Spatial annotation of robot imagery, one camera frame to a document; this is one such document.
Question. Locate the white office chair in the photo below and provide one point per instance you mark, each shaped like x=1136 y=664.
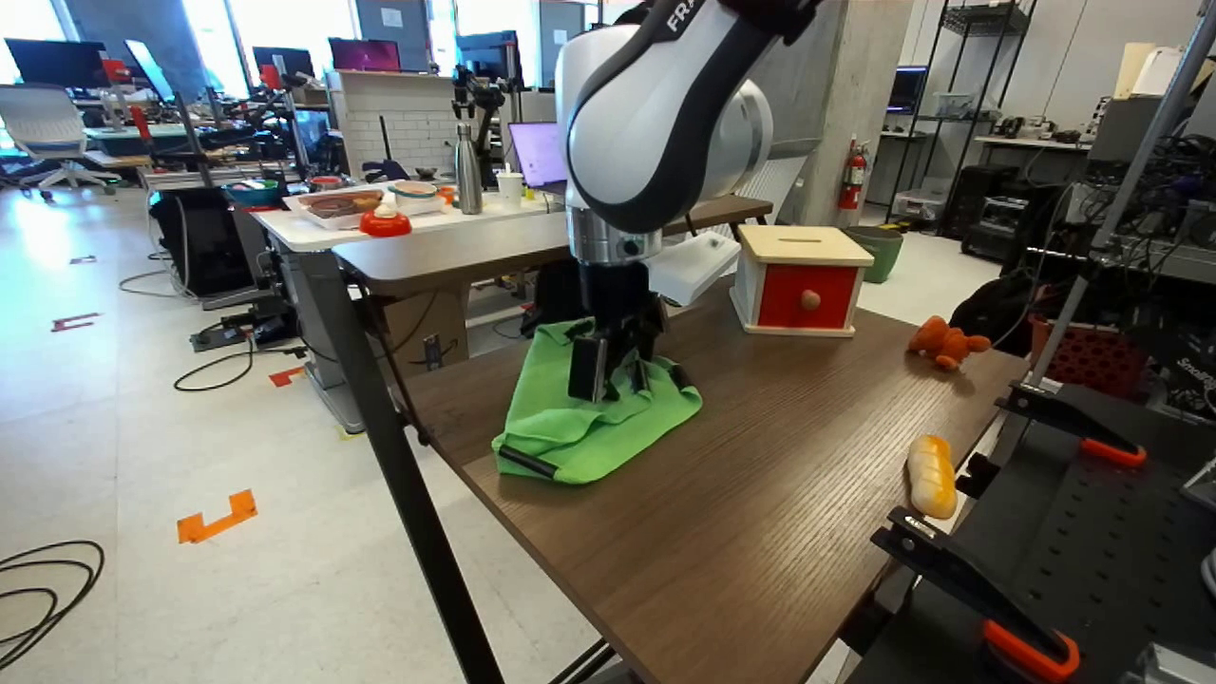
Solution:
x=52 y=130

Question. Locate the green bin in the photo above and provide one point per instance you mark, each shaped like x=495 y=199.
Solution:
x=882 y=254

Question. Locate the red perforated crate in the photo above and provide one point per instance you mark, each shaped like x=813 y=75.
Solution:
x=1098 y=360

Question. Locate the black metal shelf rack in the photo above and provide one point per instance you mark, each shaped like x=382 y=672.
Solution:
x=946 y=98

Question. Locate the near black orange clamp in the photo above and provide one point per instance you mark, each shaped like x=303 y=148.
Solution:
x=1009 y=624

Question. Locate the wooden box with red drawer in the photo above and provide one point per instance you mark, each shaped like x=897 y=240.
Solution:
x=799 y=278

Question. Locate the orange plush toy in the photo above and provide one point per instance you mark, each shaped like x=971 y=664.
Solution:
x=944 y=346

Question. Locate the metal water bottle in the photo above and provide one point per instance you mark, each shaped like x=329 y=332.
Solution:
x=469 y=169

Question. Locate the open laptop purple screen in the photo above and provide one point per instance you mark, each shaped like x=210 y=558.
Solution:
x=536 y=150

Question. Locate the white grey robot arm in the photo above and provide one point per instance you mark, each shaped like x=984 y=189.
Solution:
x=654 y=117

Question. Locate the far black orange clamp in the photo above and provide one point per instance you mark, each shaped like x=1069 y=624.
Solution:
x=1097 y=440

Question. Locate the orange tape floor marker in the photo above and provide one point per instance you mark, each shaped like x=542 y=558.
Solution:
x=200 y=525

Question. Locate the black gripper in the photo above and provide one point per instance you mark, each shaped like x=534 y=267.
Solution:
x=624 y=316

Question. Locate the black orange clamp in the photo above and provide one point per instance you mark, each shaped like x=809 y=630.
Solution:
x=1009 y=624
x=1097 y=440

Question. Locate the red fire extinguisher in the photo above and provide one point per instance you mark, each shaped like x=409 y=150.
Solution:
x=854 y=186

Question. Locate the white tray with bowls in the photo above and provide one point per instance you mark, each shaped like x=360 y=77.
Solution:
x=360 y=207

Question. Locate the orange object on desk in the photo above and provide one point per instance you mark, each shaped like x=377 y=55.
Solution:
x=384 y=227

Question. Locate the yellow bread roll toy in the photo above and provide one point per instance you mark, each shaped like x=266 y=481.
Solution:
x=931 y=478

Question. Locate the green cloth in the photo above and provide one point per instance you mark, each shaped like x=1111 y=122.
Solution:
x=574 y=444

